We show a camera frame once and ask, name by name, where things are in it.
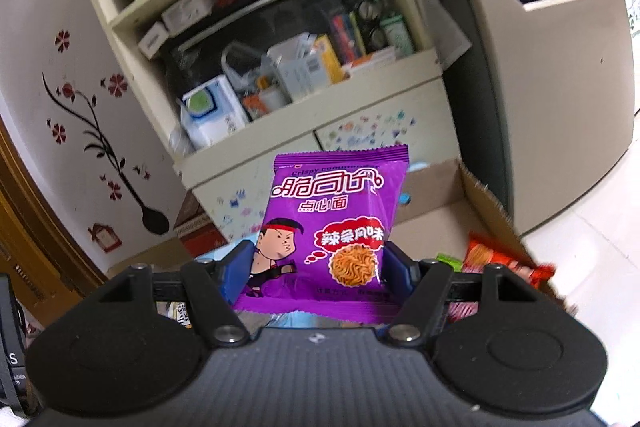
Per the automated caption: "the black vase wall decal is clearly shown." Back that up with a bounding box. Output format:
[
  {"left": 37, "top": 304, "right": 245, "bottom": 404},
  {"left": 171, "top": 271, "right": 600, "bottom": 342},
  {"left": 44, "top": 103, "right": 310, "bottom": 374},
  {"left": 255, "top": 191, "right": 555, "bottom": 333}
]
[{"left": 42, "top": 72, "right": 171, "bottom": 235}]

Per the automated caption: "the white open medicine box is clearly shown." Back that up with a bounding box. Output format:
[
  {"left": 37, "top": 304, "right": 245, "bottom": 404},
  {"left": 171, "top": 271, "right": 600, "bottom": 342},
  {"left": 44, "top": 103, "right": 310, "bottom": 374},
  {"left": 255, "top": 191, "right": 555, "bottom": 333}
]
[{"left": 267, "top": 32, "right": 331, "bottom": 102}]

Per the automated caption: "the purple noodle snack packet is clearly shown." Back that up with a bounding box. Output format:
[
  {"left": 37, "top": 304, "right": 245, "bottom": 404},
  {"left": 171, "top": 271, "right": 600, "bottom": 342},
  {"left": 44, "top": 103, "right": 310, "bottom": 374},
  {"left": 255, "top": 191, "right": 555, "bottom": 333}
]
[{"left": 232, "top": 144, "right": 410, "bottom": 325}]

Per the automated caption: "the blue white medicine box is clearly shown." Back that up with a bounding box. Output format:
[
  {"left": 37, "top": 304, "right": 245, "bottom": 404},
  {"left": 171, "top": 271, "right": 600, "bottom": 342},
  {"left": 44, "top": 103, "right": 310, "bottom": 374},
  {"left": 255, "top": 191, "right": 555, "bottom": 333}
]
[{"left": 180, "top": 74, "right": 251, "bottom": 150}]

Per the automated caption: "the red brown carton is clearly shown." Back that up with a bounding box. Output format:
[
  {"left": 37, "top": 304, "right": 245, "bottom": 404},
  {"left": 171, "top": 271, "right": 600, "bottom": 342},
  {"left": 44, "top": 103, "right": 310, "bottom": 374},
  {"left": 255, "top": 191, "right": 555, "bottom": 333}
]
[{"left": 172, "top": 192, "right": 231, "bottom": 258}]

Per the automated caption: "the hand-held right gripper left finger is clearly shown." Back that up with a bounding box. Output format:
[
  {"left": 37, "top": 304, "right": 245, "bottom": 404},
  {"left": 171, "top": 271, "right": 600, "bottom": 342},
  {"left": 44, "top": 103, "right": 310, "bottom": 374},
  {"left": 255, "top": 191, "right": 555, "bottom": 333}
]
[{"left": 97, "top": 239, "right": 256, "bottom": 348}]

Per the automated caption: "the coloured marker pens pack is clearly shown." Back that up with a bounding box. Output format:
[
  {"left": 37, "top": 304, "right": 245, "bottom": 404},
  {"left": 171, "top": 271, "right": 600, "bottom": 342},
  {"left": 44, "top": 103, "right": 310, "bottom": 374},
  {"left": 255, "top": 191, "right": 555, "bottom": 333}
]
[{"left": 330, "top": 12, "right": 368, "bottom": 62}]

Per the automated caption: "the white socket box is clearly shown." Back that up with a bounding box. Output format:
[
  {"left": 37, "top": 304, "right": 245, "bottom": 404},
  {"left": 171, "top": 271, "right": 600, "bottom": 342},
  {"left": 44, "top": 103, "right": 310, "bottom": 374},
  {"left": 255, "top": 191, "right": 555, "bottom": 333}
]
[{"left": 161, "top": 0, "right": 221, "bottom": 35}]

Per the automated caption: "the black toaster oven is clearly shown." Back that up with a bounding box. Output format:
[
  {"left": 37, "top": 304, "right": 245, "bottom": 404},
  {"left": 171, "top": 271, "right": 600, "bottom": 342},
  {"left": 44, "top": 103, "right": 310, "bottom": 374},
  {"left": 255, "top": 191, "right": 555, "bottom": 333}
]
[{"left": 160, "top": 0, "right": 388, "bottom": 98}]

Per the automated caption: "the cardboard box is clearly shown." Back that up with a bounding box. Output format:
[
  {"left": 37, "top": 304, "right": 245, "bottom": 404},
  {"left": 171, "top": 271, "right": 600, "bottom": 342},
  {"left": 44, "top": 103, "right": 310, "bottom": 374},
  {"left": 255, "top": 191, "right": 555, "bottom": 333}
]
[{"left": 387, "top": 157, "right": 581, "bottom": 323}]

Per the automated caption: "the beige refrigerator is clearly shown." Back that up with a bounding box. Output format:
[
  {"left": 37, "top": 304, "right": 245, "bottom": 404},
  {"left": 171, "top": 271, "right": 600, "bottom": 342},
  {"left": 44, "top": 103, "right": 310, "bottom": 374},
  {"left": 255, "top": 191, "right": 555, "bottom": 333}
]
[{"left": 435, "top": 0, "right": 636, "bottom": 238}]

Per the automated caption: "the green label bottle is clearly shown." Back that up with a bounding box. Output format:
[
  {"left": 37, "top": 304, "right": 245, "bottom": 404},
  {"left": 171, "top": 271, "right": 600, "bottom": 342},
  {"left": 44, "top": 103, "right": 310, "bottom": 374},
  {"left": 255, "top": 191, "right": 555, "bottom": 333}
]
[{"left": 380, "top": 14, "right": 416, "bottom": 58}]

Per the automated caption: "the red house wall sticker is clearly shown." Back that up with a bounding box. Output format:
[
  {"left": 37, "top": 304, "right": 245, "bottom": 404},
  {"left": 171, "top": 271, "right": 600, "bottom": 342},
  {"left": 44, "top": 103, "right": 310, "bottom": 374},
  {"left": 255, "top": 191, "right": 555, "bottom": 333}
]
[{"left": 87, "top": 222, "right": 123, "bottom": 254}]

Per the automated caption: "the cream cabinet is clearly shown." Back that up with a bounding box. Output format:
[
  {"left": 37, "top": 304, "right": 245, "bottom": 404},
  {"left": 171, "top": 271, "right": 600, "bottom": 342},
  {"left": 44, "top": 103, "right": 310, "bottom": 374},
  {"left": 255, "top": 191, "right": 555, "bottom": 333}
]
[{"left": 62, "top": 0, "right": 473, "bottom": 253}]

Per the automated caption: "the orange white box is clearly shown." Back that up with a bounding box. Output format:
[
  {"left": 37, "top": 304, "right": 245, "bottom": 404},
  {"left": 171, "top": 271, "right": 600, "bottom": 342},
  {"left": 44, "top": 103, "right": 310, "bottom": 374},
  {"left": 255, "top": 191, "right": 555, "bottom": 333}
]
[{"left": 242, "top": 92, "right": 288, "bottom": 118}]

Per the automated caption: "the yellow box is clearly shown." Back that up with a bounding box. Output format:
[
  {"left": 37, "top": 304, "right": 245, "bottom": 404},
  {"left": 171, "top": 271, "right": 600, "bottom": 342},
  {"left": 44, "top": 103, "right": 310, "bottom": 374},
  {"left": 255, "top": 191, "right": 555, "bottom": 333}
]
[{"left": 315, "top": 34, "right": 348, "bottom": 82}]

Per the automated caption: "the red snack packet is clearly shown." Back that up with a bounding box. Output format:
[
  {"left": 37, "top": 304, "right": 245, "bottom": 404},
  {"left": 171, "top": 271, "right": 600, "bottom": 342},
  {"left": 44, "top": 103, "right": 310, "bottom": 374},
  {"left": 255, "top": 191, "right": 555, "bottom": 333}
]
[{"left": 460, "top": 232, "right": 557, "bottom": 290}]

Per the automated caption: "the wooden door frame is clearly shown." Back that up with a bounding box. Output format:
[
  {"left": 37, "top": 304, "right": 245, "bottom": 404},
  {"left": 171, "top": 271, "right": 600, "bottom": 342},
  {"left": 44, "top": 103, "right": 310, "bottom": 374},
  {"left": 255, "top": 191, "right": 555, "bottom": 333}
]
[{"left": 0, "top": 122, "right": 108, "bottom": 323}]

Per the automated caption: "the green snack packet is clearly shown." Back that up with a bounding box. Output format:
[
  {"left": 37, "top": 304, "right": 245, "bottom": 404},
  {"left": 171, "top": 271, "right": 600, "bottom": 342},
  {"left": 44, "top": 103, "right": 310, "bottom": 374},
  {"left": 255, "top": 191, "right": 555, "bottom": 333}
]
[{"left": 436, "top": 253, "right": 466, "bottom": 272}]

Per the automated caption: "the white flat box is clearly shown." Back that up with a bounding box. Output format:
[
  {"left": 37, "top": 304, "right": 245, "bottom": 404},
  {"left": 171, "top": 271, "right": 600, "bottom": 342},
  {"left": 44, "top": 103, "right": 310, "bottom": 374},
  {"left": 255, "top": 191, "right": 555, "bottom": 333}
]
[{"left": 342, "top": 47, "right": 398, "bottom": 75}]

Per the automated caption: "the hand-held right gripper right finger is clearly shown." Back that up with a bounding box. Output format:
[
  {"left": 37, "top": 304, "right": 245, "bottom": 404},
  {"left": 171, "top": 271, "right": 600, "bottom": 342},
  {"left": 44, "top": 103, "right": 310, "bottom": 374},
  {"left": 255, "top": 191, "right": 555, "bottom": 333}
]
[{"left": 382, "top": 241, "right": 558, "bottom": 348}]

